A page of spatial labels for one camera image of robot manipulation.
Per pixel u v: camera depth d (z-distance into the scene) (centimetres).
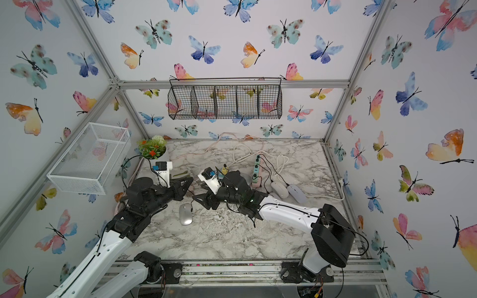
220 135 122
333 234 43
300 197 95
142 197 53
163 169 62
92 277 43
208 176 62
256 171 98
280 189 96
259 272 76
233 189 58
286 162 108
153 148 96
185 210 91
